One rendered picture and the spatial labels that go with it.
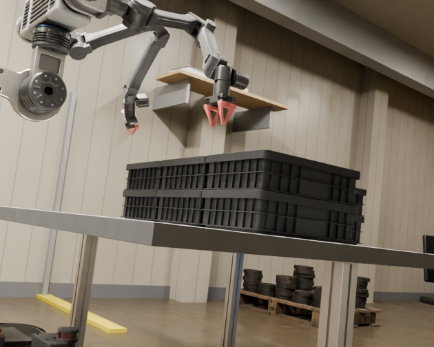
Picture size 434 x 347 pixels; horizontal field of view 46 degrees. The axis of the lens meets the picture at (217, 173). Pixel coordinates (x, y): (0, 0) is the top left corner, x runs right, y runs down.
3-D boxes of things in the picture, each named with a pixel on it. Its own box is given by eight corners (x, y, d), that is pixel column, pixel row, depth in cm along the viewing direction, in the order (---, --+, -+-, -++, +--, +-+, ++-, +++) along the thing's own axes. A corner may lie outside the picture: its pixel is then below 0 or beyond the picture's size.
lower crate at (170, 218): (195, 228, 159) (200, 189, 161) (151, 223, 184) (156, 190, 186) (290, 238, 182) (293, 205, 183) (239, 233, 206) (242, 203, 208)
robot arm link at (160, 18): (184, 30, 222) (195, 9, 218) (207, 47, 218) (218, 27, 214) (116, 20, 184) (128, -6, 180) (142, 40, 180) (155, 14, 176)
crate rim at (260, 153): (264, 157, 137) (265, 149, 137) (203, 162, 162) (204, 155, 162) (362, 180, 159) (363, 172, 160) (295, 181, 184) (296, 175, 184)
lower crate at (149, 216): (151, 223, 184) (155, 190, 186) (117, 219, 209) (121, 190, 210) (239, 233, 206) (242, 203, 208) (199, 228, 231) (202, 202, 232)
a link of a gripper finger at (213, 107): (216, 129, 182) (219, 103, 183) (229, 127, 176) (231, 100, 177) (200, 125, 178) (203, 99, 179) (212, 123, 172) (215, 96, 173)
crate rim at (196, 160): (203, 162, 162) (204, 155, 162) (158, 166, 186) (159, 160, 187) (295, 181, 184) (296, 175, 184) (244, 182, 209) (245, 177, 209)
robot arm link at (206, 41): (192, 39, 217) (204, 16, 213) (204, 45, 219) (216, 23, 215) (200, 76, 181) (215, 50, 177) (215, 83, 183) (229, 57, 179)
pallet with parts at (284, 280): (284, 303, 567) (288, 261, 572) (383, 327, 469) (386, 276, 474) (224, 303, 514) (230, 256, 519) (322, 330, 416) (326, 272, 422)
